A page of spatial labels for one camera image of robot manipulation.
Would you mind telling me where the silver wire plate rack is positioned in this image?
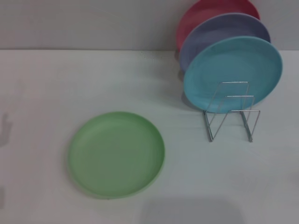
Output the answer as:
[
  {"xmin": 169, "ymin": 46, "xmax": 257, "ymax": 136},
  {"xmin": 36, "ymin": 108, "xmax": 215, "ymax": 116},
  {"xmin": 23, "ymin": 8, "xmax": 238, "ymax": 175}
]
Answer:
[{"xmin": 202, "ymin": 81, "xmax": 261, "ymax": 143}]

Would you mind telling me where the pink round plate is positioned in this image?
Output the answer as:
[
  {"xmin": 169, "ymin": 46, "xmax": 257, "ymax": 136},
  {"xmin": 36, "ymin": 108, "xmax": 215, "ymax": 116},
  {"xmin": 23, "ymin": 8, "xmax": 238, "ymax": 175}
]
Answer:
[{"xmin": 175, "ymin": 0, "xmax": 261, "ymax": 53}]

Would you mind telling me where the green round plate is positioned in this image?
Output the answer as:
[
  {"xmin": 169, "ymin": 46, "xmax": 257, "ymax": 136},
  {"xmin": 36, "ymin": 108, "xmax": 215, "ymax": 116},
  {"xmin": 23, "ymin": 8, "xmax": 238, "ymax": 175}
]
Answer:
[{"xmin": 67, "ymin": 111, "xmax": 166, "ymax": 201}]

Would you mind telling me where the purple round plate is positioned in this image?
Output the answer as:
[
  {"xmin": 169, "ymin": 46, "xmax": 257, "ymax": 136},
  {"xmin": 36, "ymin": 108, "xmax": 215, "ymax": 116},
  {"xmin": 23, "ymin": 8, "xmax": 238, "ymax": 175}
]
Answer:
[{"xmin": 179, "ymin": 13, "xmax": 271, "ymax": 73}]

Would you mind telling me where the light blue round plate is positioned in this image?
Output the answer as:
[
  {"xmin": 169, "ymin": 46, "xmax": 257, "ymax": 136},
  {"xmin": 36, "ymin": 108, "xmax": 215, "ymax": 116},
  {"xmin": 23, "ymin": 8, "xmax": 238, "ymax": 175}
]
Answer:
[{"xmin": 183, "ymin": 35, "xmax": 283, "ymax": 114}]

